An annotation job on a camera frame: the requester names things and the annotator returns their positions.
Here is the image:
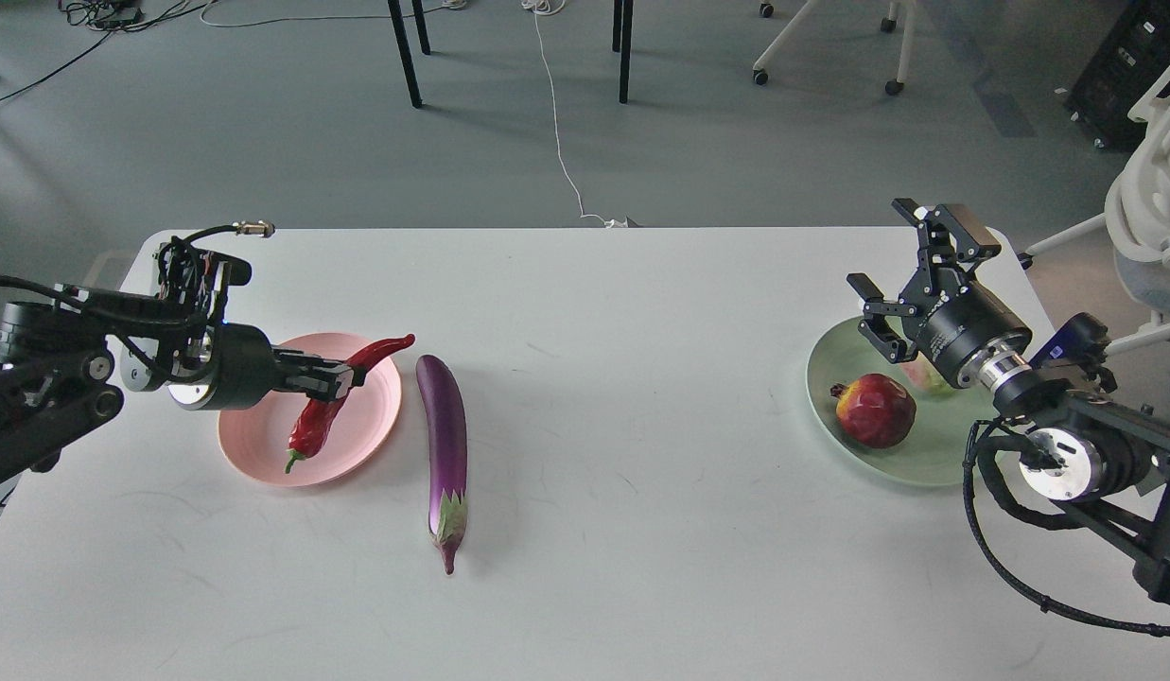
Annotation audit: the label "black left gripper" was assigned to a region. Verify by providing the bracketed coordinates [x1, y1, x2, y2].
[173, 323, 369, 412]

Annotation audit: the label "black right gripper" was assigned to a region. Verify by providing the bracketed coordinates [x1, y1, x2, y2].
[846, 198, 1033, 388]

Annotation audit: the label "red chili pepper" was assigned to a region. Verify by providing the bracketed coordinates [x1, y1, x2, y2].
[285, 335, 417, 474]

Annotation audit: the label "green yellow round fruit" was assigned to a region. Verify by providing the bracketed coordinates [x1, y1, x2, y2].
[899, 353, 955, 398]

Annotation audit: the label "red pomegranate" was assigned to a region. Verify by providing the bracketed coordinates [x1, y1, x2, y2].
[830, 374, 917, 449]

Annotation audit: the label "purple eggplant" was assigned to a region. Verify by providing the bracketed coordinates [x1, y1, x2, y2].
[417, 355, 468, 576]

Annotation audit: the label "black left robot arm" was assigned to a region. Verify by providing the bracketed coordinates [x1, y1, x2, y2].
[0, 221, 367, 484]

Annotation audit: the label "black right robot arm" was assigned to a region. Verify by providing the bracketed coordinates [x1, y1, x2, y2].
[847, 198, 1170, 637]

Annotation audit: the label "pink plate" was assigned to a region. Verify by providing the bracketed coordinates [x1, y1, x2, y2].
[218, 358, 402, 488]

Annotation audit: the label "light green plate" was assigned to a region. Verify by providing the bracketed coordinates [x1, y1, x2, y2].
[806, 318, 997, 487]

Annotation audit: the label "white office chair right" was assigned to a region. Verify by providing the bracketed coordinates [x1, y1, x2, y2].
[1018, 66, 1170, 355]

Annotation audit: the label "white chair base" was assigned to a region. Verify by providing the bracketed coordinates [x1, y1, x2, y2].
[751, 0, 918, 96]

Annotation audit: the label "black equipment case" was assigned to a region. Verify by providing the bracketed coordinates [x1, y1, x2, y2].
[1065, 1, 1170, 150]

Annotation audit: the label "black table leg left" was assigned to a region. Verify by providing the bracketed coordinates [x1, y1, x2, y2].
[386, 0, 431, 111]

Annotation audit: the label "black table leg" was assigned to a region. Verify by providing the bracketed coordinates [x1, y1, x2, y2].
[611, 0, 634, 105]
[386, 0, 431, 111]

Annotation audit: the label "black table leg right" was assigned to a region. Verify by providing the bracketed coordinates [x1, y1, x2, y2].
[611, 0, 634, 105]

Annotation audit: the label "black floor cables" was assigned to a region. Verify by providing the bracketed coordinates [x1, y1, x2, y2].
[0, 0, 216, 114]

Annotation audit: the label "white floor cable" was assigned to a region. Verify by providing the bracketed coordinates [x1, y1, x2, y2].
[519, 0, 633, 229]

